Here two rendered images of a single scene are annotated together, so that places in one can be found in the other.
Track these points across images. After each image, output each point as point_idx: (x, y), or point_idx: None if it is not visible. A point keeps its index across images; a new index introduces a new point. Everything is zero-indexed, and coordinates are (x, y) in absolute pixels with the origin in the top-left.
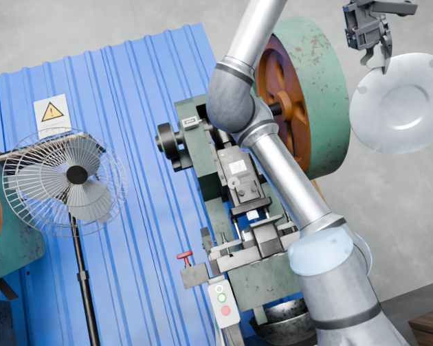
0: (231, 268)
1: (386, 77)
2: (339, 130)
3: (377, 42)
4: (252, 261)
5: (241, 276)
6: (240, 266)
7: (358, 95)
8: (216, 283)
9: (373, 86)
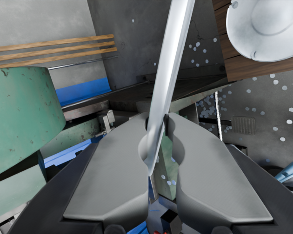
0: (156, 190)
1: (167, 105)
2: (32, 88)
3: (129, 219)
4: (153, 174)
5: (175, 188)
6: (155, 183)
7: (155, 162)
8: None
9: (161, 135)
